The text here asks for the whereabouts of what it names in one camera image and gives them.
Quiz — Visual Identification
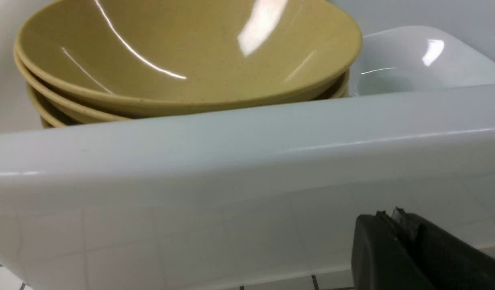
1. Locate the large white plastic tub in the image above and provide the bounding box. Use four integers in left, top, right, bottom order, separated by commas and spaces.
0, 0, 495, 290

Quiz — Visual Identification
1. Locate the yellow noodle bowl stack top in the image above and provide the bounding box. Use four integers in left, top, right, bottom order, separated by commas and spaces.
14, 0, 362, 118

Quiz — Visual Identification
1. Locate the white side dish stack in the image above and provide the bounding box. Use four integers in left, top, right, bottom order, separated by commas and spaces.
349, 25, 495, 97

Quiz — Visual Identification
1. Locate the yellow stacked bowl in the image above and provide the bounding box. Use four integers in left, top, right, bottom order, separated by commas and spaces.
26, 85, 75, 127
13, 41, 350, 124

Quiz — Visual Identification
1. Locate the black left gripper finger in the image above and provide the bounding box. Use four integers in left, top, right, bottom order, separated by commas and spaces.
351, 207, 495, 290

